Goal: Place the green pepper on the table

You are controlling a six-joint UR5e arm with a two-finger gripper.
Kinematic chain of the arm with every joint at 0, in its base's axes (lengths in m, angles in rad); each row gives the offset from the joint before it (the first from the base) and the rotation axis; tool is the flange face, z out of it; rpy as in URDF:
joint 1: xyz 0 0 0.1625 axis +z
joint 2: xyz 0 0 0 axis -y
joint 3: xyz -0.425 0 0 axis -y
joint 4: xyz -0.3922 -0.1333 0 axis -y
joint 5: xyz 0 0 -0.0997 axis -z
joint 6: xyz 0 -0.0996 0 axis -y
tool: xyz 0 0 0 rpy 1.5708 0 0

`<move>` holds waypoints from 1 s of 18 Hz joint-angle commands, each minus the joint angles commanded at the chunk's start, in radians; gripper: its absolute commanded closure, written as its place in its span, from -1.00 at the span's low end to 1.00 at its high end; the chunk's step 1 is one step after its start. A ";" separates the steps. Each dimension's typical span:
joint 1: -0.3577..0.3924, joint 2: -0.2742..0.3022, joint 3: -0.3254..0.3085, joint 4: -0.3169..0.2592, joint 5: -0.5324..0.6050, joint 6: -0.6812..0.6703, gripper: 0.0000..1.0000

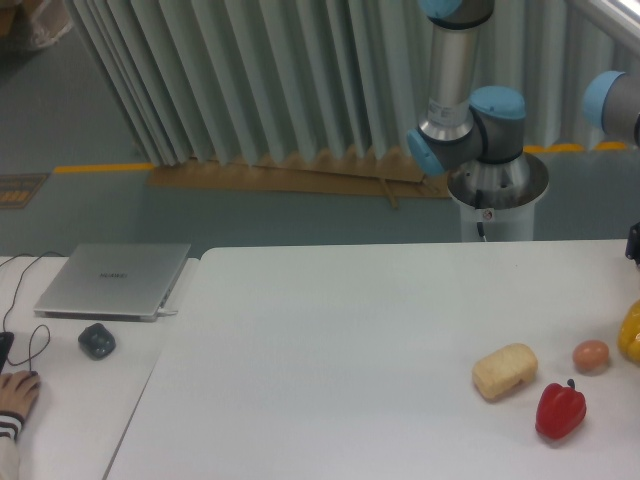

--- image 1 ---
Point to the pale green curtain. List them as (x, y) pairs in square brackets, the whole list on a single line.
[(244, 79)]

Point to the silver closed laptop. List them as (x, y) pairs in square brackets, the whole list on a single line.
[(120, 281)]

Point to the person's hand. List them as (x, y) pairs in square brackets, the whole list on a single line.
[(19, 392)]

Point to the yellow bread loaf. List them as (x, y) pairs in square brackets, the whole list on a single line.
[(503, 370)]

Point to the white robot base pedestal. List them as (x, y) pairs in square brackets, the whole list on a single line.
[(496, 225)]

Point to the brown egg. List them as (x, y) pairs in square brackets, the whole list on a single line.
[(590, 356)]

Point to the yellow bell pepper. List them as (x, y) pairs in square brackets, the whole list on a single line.
[(628, 341)]

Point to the black device at edge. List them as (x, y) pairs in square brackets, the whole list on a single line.
[(6, 342)]

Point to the red bell pepper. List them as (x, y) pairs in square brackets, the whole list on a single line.
[(561, 409)]

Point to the striped sleeve forearm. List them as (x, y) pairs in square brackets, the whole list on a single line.
[(11, 428)]

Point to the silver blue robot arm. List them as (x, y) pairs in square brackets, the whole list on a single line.
[(452, 95)]

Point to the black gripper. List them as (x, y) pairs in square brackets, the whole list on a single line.
[(632, 249)]

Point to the dark grey earbuds case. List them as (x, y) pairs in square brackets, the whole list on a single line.
[(97, 342)]

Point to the brown cardboard sheet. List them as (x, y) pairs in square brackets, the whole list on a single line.
[(394, 177)]

